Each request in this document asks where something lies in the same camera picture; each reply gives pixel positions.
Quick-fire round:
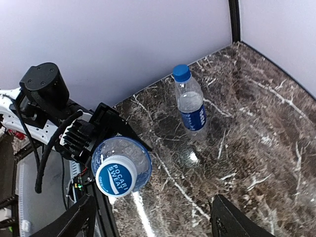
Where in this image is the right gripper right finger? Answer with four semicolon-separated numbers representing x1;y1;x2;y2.
211;194;273;237

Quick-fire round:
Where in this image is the white slotted cable duct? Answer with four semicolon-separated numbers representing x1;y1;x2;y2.
18;161;32;237

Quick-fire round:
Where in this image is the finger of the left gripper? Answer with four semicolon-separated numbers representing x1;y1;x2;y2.
108;108;152;151

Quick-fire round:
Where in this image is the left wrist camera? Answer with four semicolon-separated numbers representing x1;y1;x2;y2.
60;119;96;159

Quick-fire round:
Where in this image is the blue cap water bottle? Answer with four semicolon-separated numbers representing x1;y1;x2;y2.
172;64;207;141

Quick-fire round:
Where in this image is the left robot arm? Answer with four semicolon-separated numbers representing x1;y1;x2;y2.
0;62;152;164

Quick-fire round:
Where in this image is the white blue bottle cap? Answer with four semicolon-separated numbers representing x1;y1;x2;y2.
96;155;137;198

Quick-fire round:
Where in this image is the small circuit board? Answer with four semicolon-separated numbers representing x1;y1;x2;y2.
72;174;85;197

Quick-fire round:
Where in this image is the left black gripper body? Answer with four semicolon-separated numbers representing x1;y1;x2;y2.
74;103;117;165

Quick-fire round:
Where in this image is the left black frame post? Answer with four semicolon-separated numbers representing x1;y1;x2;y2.
228;0;241;42

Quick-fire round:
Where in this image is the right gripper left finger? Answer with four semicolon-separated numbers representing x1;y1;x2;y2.
32;194;97;237

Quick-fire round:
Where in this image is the white cap water bottle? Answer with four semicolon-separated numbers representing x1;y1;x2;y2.
91;136;152;198

